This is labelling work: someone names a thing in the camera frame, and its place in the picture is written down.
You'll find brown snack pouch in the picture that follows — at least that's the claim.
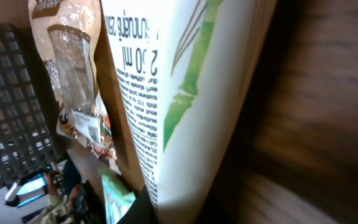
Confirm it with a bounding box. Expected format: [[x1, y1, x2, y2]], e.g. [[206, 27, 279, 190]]
[[28, 0, 121, 174]]

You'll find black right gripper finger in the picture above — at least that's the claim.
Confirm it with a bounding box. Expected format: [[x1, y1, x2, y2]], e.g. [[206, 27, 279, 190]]
[[117, 187, 158, 224]]

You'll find grey plastic shopping basket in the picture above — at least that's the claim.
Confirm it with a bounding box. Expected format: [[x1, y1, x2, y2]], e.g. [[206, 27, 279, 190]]
[[0, 22, 58, 189]]

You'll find person in background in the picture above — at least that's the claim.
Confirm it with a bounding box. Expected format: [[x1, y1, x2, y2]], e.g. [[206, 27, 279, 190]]
[[29, 159, 106, 224]]

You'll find light blue snack packet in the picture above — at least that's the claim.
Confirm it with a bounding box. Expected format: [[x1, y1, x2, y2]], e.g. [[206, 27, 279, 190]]
[[98, 168, 136, 224]]

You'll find background monitor screen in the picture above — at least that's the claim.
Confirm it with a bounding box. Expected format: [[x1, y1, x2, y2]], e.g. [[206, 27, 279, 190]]
[[4, 174, 47, 207]]

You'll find white tube with gold cap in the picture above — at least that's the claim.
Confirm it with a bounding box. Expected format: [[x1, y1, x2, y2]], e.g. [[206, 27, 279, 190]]
[[101, 0, 276, 223]]

